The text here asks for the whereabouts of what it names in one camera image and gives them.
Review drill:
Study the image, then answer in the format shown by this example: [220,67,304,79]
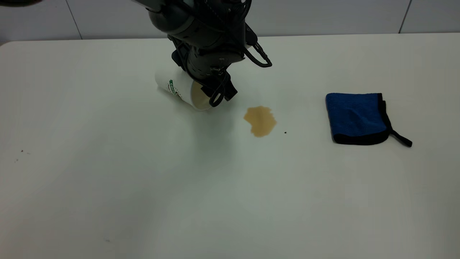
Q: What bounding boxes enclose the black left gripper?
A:
[184,47,247,108]

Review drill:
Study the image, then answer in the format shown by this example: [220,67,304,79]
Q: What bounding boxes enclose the white paper coffee cup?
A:
[155,66,213,112]

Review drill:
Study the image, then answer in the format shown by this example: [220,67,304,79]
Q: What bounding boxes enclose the blue cloth with black trim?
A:
[326,93,413,147]

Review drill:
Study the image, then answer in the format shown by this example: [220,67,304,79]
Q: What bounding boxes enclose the brown coffee spill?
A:
[243,106,277,138]

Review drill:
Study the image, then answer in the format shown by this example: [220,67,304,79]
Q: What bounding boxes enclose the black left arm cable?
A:
[244,42,273,68]

